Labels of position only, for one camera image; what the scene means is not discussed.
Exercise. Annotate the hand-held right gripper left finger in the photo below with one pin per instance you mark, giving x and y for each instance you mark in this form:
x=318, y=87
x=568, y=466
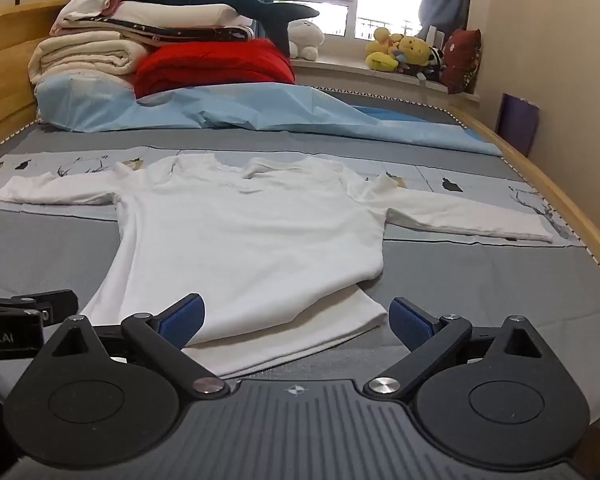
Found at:
x=184, y=317

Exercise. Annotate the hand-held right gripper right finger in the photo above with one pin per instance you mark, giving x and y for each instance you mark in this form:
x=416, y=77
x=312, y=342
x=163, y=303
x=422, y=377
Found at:
x=409, y=322

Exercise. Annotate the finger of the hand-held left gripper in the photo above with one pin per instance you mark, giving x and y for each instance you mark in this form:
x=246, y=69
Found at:
x=55, y=302

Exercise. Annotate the white long-sleeve shirt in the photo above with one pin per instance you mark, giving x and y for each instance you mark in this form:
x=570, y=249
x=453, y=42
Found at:
x=240, y=250

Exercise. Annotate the grey printed bed sheet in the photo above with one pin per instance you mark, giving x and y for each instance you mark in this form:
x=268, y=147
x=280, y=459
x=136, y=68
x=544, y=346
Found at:
x=480, y=280

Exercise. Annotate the purple box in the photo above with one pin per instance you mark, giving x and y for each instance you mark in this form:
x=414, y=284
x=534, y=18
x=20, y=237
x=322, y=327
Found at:
x=517, y=122

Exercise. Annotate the light blue sheet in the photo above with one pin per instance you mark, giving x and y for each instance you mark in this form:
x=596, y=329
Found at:
x=280, y=110

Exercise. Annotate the cream folded blanket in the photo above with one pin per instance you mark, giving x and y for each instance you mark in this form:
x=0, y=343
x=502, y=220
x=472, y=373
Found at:
x=80, y=55

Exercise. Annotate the red folded blanket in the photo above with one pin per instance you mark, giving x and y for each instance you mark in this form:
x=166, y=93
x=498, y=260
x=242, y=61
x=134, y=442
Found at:
x=205, y=67

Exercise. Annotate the black and white plush toy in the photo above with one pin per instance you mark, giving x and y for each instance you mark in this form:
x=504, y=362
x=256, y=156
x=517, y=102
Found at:
x=434, y=62

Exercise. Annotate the flat yellow plush toy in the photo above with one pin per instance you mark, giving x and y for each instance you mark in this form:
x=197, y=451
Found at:
x=382, y=61

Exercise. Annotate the dark red cushion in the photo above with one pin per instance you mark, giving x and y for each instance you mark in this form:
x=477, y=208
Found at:
x=461, y=60

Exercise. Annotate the round yellow plush toy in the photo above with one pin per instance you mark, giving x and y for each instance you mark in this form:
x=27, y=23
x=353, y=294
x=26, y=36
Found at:
x=416, y=50

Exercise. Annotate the yellow duck plush toy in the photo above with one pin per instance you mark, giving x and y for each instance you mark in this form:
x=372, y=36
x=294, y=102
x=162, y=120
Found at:
x=386, y=39

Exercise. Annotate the dark patterned folded blanket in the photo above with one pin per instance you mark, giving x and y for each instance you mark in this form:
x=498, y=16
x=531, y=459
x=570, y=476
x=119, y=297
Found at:
x=190, y=32

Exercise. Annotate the white folded quilt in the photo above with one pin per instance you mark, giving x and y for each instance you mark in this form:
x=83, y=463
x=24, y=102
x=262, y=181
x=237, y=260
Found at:
x=180, y=12

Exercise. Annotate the white framed window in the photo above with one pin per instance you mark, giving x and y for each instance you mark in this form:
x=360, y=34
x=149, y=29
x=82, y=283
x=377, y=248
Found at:
x=380, y=0

